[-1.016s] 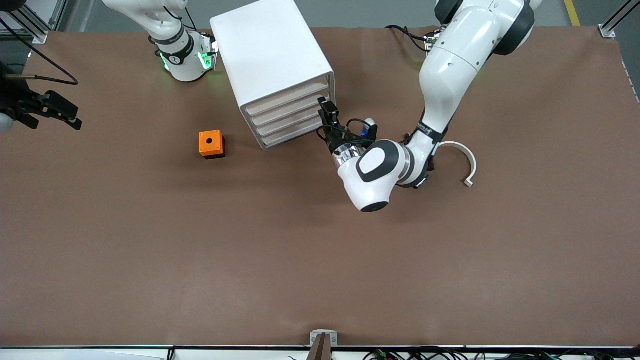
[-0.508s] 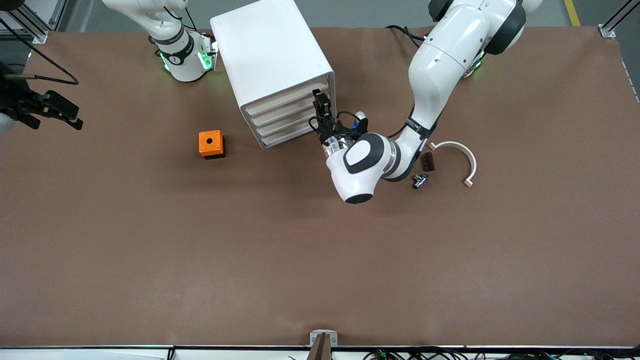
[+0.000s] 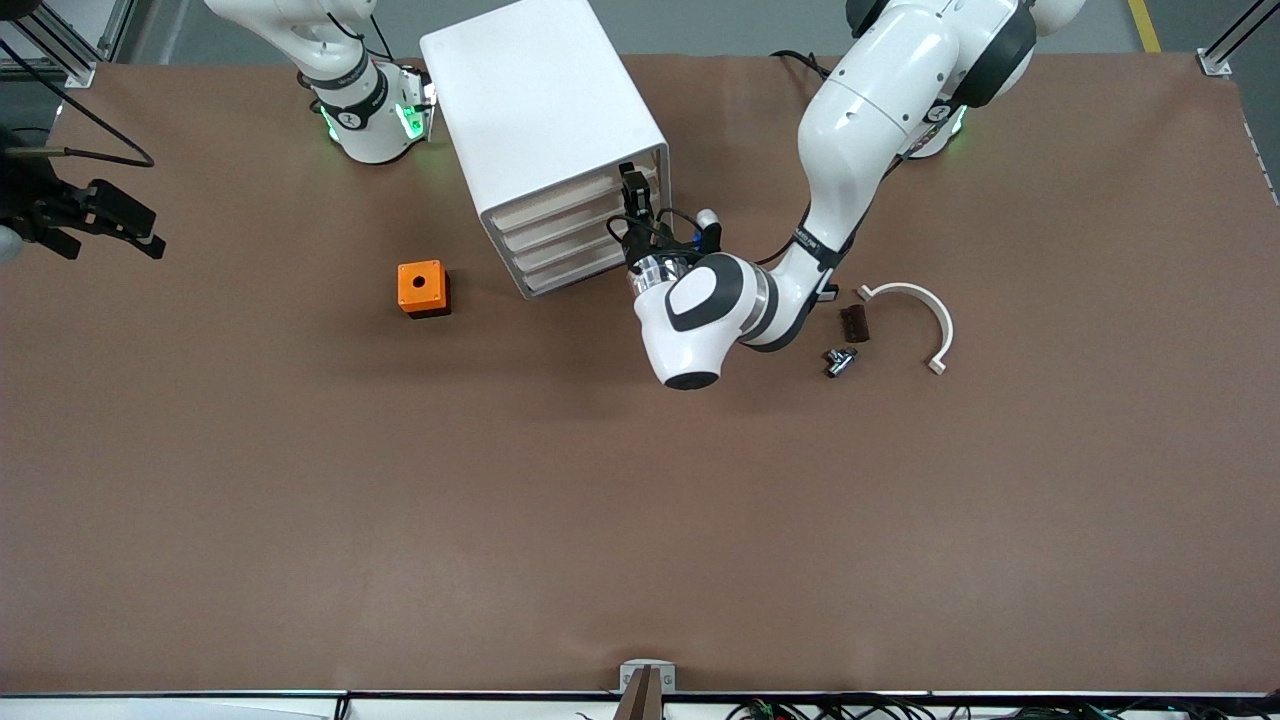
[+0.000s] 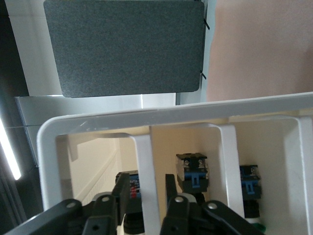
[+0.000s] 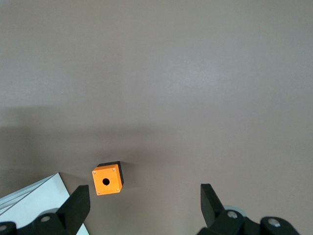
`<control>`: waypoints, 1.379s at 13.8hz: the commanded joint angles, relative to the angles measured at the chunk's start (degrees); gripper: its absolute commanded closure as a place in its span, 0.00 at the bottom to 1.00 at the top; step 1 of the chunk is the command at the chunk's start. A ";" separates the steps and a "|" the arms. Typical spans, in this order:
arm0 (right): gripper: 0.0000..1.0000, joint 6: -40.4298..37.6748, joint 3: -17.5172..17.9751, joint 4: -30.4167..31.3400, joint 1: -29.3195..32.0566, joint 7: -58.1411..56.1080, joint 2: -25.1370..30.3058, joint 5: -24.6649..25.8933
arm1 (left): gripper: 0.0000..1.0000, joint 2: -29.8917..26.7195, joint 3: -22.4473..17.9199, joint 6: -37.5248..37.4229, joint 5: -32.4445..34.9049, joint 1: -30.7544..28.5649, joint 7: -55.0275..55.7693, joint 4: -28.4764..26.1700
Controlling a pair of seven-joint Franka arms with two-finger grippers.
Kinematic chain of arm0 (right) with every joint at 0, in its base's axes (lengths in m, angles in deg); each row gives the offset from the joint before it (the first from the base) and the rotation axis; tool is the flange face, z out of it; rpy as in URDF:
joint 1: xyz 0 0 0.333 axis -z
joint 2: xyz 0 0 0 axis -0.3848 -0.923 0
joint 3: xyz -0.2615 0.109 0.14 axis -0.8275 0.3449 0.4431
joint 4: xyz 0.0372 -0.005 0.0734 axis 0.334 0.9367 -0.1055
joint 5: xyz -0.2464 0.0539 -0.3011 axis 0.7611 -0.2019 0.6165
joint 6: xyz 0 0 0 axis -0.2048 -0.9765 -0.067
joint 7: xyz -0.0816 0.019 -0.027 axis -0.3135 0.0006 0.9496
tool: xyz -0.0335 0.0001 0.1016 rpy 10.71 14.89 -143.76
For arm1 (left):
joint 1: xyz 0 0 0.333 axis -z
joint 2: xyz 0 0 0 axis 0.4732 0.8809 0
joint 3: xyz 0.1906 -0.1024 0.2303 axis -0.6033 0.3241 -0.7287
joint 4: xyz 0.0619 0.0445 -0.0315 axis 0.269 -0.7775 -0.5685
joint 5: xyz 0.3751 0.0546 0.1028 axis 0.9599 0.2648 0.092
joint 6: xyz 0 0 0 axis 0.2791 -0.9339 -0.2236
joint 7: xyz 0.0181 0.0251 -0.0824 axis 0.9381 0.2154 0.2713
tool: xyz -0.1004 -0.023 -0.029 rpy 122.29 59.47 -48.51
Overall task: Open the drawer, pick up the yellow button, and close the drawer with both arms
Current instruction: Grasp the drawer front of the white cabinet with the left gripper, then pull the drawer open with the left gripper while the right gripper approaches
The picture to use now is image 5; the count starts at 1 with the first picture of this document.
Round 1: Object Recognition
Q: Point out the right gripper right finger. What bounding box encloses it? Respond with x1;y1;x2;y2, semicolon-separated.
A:
195;184;262;235

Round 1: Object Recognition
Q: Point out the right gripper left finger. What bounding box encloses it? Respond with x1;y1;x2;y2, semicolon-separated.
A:
17;185;91;235

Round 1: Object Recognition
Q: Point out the white drawer cabinet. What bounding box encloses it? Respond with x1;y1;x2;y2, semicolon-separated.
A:
0;172;90;235

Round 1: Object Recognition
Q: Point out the orange box with round hole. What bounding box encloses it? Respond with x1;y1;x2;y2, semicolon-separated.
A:
91;161;125;196

